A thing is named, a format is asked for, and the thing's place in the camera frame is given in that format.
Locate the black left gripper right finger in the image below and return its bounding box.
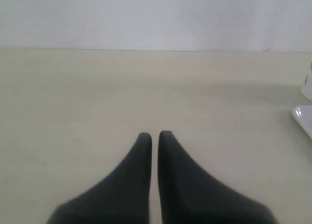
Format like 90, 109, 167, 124
157, 131, 277, 224

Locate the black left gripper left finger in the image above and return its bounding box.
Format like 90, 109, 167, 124
47, 133, 152, 224

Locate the white printed paper towel roll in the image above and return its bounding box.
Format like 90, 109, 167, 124
301, 64, 312, 101

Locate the white rectangular tray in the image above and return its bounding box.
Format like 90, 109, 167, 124
292, 105, 312, 139

